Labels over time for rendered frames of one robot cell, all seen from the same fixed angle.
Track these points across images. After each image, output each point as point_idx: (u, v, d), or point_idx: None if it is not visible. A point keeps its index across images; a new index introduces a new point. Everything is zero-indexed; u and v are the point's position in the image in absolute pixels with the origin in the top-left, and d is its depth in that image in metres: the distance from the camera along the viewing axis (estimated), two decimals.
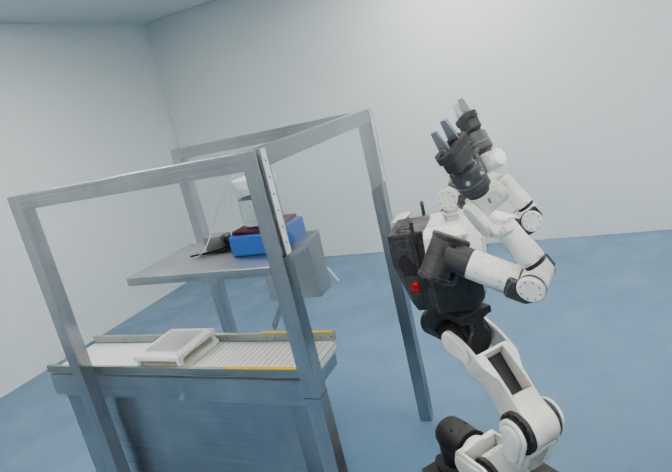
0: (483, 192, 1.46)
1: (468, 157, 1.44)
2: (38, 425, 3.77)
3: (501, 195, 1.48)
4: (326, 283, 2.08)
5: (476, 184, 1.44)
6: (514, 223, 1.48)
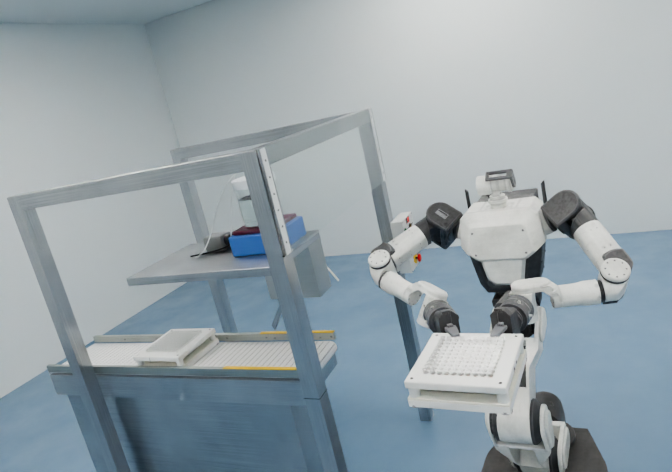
0: (426, 307, 1.68)
1: (437, 329, 1.59)
2: (38, 425, 3.77)
3: (419, 315, 1.73)
4: (326, 283, 2.08)
5: (427, 310, 1.64)
6: (405, 299, 1.78)
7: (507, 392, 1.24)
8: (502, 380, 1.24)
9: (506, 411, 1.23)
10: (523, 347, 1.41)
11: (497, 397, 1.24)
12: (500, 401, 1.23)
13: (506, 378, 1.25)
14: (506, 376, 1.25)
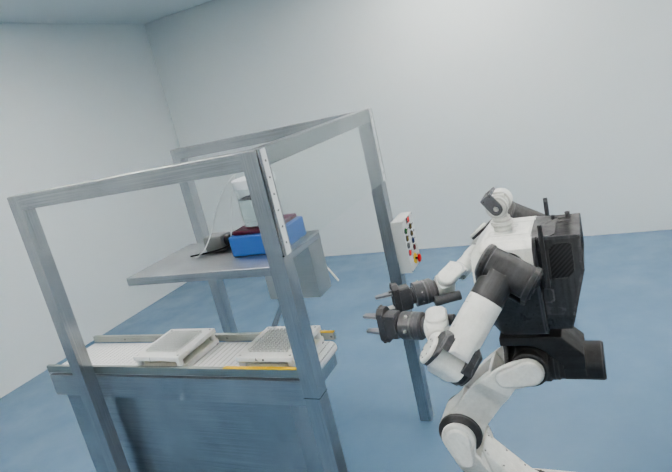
0: None
1: None
2: (38, 425, 3.77)
3: None
4: (326, 283, 2.08)
5: None
6: None
7: (242, 363, 2.02)
8: (242, 355, 2.02)
9: None
10: (290, 365, 1.93)
11: None
12: (240, 364, 2.05)
13: (243, 356, 2.01)
14: (245, 356, 2.01)
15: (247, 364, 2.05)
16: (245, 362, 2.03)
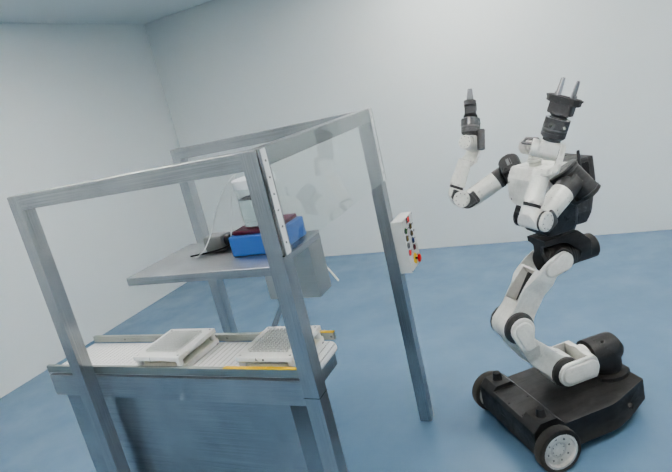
0: None
1: (464, 113, 2.60)
2: (38, 425, 3.77)
3: None
4: (326, 283, 2.08)
5: None
6: (458, 160, 2.60)
7: (242, 363, 2.02)
8: (242, 355, 2.02)
9: None
10: (290, 365, 1.93)
11: None
12: (240, 364, 2.05)
13: (243, 356, 2.01)
14: (245, 356, 2.01)
15: (247, 364, 2.05)
16: (245, 362, 2.03)
